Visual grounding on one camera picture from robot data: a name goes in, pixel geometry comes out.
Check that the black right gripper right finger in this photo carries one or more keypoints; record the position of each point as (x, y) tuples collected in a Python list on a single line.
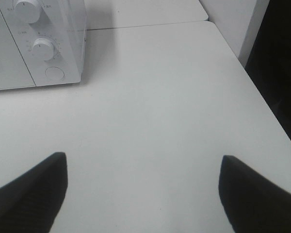
[(252, 203)]

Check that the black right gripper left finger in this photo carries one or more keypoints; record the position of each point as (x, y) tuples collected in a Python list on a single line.
[(31, 202)]

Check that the round white door button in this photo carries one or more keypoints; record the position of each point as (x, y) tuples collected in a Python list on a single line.
[(54, 73)]

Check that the white microwave door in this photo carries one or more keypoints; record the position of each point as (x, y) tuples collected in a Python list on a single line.
[(13, 70)]

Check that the white timer knob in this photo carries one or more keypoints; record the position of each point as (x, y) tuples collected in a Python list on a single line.
[(43, 48)]

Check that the white microwave oven body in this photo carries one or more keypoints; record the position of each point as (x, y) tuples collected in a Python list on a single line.
[(64, 23)]

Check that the upper white power knob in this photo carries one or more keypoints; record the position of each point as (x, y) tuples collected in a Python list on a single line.
[(28, 11)]

